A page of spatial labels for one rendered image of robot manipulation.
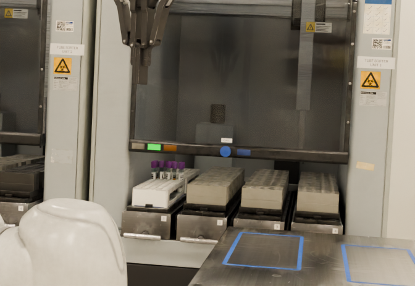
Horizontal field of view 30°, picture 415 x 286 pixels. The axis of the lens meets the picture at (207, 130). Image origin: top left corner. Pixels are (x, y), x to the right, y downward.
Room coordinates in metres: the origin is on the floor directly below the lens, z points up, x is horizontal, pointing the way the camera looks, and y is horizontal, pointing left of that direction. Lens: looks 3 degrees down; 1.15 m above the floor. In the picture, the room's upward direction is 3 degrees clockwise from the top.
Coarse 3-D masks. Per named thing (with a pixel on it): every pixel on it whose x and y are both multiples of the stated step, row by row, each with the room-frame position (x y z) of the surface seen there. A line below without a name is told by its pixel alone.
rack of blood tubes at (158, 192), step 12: (156, 180) 2.33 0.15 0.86; (168, 180) 2.33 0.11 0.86; (180, 180) 2.35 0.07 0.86; (144, 192) 2.12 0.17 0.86; (156, 192) 2.11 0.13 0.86; (168, 192) 2.12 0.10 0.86; (180, 192) 2.36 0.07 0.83; (132, 204) 2.13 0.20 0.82; (144, 204) 2.12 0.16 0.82; (156, 204) 2.11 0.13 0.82; (168, 204) 2.13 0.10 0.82
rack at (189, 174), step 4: (184, 168) 2.72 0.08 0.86; (164, 172) 2.55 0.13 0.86; (184, 172) 2.58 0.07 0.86; (188, 172) 2.59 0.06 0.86; (192, 172) 2.60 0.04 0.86; (196, 172) 2.63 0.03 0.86; (164, 176) 2.44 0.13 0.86; (176, 176) 2.46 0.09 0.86; (184, 176) 2.47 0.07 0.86; (188, 176) 2.48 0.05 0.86; (192, 176) 2.54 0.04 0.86; (196, 176) 2.70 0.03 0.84; (188, 180) 2.46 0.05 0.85; (192, 180) 2.68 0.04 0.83
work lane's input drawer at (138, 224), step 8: (184, 200) 2.35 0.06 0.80; (128, 208) 2.09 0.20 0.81; (136, 208) 2.09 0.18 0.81; (144, 208) 2.09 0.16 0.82; (152, 208) 2.09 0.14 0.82; (160, 208) 2.09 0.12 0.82; (168, 208) 2.10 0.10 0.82; (176, 208) 2.18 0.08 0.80; (128, 216) 2.09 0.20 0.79; (136, 216) 2.08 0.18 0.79; (144, 216) 2.08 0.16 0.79; (152, 216) 2.08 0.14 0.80; (160, 216) 2.07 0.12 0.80; (168, 216) 2.07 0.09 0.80; (128, 224) 2.09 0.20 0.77; (136, 224) 2.08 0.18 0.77; (144, 224) 2.08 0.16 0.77; (152, 224) 2.08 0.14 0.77; (160, 224) 2.07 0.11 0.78; (168, 224) 2.07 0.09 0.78; (128, 232) 2.09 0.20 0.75; (136, 232) 2.08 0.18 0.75; (144, 232) 2.07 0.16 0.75; (152, 232) 2.08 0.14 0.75; (160, 232) 2.07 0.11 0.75; (168, 232) 2.07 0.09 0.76; (160, 240) 2.04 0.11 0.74
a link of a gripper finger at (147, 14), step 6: (144, 0) 1.46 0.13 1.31; (144, 6) 1.46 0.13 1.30; (144, 12) 1.47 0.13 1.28; (150, 12) 1.47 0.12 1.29; (144, 18) 1.47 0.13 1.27; (150, 18) 1.47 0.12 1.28; (144, 24) 1.47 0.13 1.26; (150, 24) 1.47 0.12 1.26; (144, 30) 1.47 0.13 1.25; (150, 30) 1.48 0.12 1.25; (144, 36) 1.47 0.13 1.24; (144, 42) 1.47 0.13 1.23; (144, 48) 1.47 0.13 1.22
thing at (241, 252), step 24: (240, 240) 1.68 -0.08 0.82; (264, 240) 1.69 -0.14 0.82; (288, 240) 1.71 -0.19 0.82; (312, 240) 1.72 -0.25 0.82; (336, 240) 1.73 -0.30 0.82; (360, 240) 1.75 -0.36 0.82; (384, 240) 1.76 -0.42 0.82; (408, 240) 1.78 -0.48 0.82; (216, 264) 1.43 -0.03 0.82; (240, 264) 1.44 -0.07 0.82; (264, 264) 1.45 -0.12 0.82; (288, 264) 1.46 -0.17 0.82; (312, 264) 1.47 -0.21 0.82; (336, 264) 1.48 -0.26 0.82; (360, 264) 1.49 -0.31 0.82; (384, 264) 1.51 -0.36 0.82; (408, 264) 1.52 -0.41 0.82
